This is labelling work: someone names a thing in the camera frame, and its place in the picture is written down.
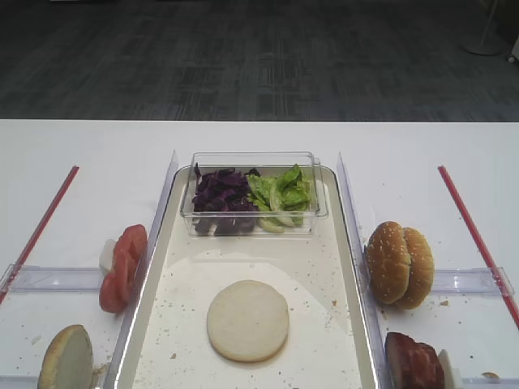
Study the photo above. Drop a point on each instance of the green lettuce in container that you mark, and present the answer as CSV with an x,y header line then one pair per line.
x,y
288,192

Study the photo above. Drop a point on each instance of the tomato slices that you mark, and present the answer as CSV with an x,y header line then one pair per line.
x,y
118,284

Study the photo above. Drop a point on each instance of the white pusher block tomato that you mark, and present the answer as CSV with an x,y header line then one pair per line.
x,y
107,256

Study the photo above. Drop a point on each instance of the meat patties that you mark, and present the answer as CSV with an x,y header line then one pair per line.
x,y
412,364

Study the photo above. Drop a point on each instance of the white pusher block meat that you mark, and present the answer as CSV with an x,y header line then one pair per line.
x,y
452,376

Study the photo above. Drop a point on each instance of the clear plastic container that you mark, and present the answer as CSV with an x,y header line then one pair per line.
x,y
266,164

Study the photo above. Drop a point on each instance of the purple cabbage shreds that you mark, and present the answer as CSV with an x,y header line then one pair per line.
x,y
224,190

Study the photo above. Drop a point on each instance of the silver metal tray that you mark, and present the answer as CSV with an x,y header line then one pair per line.
x,y
168,346

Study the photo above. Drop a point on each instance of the bottom bun slice on tray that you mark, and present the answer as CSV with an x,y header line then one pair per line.
x,y
248,321

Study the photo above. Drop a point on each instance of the sesame bun front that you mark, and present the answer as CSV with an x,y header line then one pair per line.
x,y
388,262

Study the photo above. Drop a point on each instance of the sesame bun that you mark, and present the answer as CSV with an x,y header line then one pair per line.
x,y
422,270
388,262

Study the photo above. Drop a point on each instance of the sesame bun rear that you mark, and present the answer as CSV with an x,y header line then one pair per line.
x,y
422,270

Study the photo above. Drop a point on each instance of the right clear divider strip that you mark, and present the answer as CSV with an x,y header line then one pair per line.
x,y
380,374

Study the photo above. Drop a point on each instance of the left red rod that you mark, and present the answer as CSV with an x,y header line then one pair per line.
x,y
40,229

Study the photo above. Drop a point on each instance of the red rod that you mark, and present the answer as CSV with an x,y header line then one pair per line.
x,y
40,229
476,235

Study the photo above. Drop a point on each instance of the standing bun half left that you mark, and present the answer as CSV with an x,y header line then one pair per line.
x,y
68,361

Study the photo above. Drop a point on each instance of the right red rod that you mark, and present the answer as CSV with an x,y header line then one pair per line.
x,y
476,235

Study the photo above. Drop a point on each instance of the upper right clear rail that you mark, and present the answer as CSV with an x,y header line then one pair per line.
x,y
484,281

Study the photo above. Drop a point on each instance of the clear rail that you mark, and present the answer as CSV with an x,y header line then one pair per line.
x,y
484,281
18,382
35,279
485,382

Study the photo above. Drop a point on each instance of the upper left clear rail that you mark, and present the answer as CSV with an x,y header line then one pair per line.
x,y
35,279

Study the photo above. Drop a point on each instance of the lower right clear rail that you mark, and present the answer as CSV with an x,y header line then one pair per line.
x,y
485,382

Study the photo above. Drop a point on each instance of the lower left clear rail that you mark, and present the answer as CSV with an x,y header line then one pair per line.
x,y
18,382

